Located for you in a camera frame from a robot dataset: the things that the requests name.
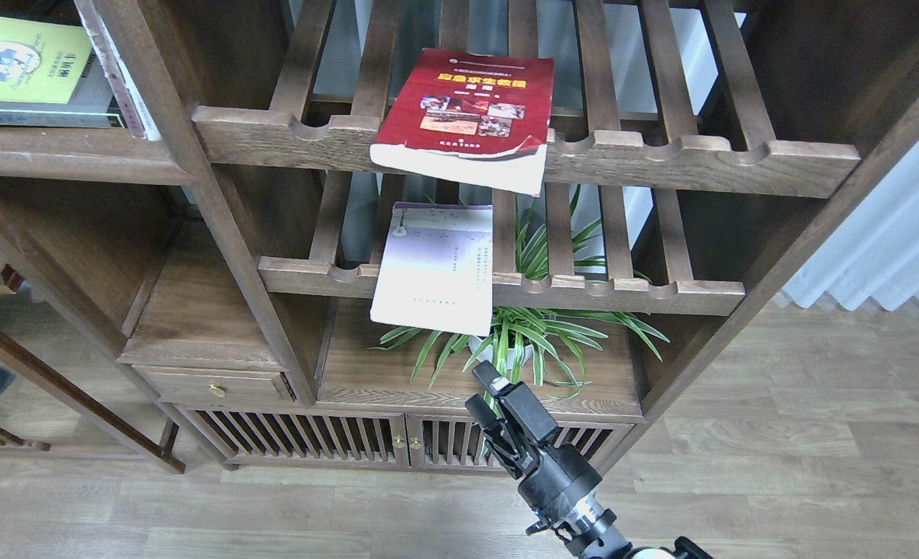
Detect slatted cabinet door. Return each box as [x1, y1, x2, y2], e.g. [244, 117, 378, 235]
[405, 416, 633, 475]
[183, 409, 410, 470]

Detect dark wooden bookshelf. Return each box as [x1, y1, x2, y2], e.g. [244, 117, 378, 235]
[0, 1, 919, 471]

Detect white book spine upright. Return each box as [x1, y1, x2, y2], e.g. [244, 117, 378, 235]
[75, 1, 161, 141]

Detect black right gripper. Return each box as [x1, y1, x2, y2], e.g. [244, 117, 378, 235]
[464, 361, 604, 532]

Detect green spider plant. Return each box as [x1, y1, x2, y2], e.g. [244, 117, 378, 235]
[368, 201, 670, 399]

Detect white pleated curtain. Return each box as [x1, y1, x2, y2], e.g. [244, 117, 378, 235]
[783, 139, 919, 311]

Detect pale purple white book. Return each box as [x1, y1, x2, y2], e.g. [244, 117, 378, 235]
[370, 202, 494, 337]

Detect right slatted cabinet door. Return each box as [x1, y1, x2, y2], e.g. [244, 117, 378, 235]
[405, 416, 633, 475]

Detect red paperback book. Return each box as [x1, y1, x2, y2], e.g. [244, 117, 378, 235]
[369, 47, 555, 196]

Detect wooden drawer with brass knob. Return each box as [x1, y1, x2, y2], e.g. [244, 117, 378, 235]
[134, 365, 295, 404]

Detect green and black book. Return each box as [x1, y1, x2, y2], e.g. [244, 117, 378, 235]
[0, 10, 126, 128]

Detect left slatted cabinet door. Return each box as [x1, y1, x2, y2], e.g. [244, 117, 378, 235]
[183, 409, 410, 470]

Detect white plant pot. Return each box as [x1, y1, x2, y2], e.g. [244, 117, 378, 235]
[469, 334, 535, 370]

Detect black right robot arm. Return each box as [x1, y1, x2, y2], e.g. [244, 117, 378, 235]
[466, 361, 709, 558]

